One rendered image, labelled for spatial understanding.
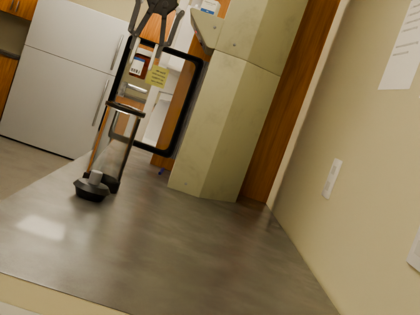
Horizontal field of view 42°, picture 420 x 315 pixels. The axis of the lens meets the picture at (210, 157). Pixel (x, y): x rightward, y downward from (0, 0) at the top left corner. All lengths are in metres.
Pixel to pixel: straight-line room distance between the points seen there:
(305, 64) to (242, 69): 0.47
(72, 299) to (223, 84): 1.12
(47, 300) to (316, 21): 1.66
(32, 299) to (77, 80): 6.05
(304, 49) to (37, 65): 5.06
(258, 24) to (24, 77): 5.36
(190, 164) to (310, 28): 0.76
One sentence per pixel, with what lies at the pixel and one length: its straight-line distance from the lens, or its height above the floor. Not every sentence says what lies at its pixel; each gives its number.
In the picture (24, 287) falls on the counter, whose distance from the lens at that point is 0.81.
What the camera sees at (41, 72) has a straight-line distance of 6.89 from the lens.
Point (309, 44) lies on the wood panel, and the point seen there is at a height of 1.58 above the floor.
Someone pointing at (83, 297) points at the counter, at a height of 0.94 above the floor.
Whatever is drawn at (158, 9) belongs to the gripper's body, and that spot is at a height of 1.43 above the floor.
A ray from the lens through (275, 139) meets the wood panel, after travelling 2.17.
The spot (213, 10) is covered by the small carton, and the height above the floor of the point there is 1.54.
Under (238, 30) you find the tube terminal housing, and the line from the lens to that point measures 1.78.
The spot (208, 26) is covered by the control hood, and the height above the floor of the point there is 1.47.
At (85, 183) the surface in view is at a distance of 1.30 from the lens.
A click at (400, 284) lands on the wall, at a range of 1.03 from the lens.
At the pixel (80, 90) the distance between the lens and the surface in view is 6.78.
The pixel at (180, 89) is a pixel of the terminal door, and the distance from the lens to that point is 2.08.
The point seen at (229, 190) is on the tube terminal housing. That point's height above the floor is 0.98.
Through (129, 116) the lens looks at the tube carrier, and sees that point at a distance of 1.41.
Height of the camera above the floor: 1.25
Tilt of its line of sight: 6 degrees down
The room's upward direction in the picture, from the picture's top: 19 degrees clockwise
